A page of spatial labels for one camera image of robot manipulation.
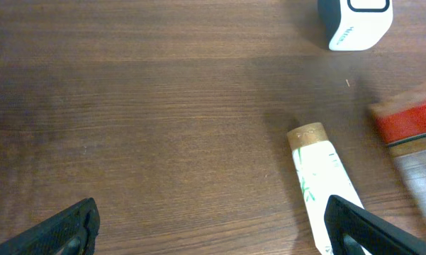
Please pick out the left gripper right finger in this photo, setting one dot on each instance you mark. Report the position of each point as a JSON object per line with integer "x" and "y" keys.
{"x": 354, "y": 230}

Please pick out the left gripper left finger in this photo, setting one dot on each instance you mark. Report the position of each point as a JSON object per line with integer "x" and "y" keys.
{"x": 71, "y": 231}

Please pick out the white tube with tan cap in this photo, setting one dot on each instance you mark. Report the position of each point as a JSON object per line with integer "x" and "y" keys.
{"x": 321, "y": 174}

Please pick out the red orange pasta packet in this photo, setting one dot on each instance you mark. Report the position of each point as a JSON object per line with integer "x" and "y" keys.
{"x": 401, "y": 123}

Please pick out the white barcode scanner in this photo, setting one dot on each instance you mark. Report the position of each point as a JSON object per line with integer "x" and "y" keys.
{"x": 355, "y": 25}

